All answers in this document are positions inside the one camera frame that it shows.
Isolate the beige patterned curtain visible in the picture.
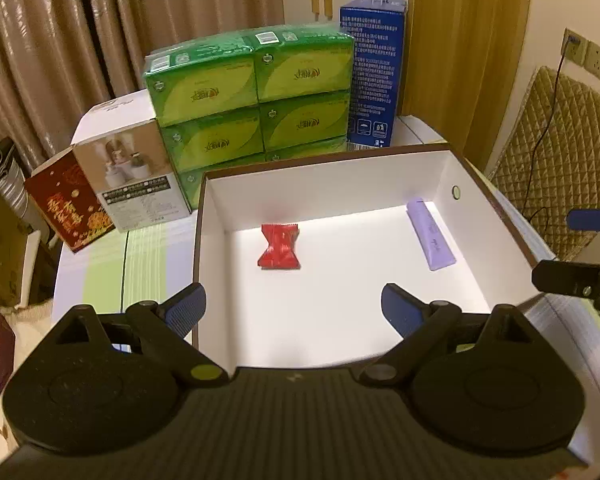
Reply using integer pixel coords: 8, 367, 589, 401
0, 0, 287, 173

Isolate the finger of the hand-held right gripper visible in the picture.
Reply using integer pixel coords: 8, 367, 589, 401
567, 208, 600, 232
531, 259, 600, 297

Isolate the brown cardboard box white inside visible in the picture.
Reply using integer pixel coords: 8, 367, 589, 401
192, 142, 553, 376

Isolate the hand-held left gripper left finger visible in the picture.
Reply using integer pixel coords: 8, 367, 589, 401
52, 282, 231, 391

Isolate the purple tube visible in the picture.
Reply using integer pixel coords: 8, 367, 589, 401
406, 198, 457, 272

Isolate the empty wall socket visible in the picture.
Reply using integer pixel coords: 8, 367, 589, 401
582, 41, 600, 82

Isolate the green tissue multipack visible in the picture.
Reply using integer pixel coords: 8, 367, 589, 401
142, 22, 356, 211

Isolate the yellow curtain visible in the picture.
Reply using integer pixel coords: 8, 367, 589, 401
400, 0, 537, 161

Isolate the wall socket with plug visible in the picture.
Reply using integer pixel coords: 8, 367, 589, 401
562, 27, 589, 66

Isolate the red candy packet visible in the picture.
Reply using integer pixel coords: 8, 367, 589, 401
257, 222, 301, 271

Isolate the red gold printed box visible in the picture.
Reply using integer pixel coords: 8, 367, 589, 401
24, 147, 117, 254

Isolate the tall blue carton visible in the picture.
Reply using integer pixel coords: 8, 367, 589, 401
339, 0, 409, 151

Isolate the brown cardboard carton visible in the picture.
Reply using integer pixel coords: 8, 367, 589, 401
0, 137, 41, 308

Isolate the stack of metal bowls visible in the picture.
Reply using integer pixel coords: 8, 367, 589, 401
0, 157, 29, 222

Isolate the white product box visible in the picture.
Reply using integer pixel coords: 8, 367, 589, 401
70, 87, 193, 233

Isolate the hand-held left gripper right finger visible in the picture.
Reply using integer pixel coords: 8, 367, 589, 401
350, 282, 538, 389

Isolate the plaid cloth covered desktop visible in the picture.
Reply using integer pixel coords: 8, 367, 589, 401
54, 114, 600, 467

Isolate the black power cable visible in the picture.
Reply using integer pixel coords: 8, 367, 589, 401
526, 35, 581, 223

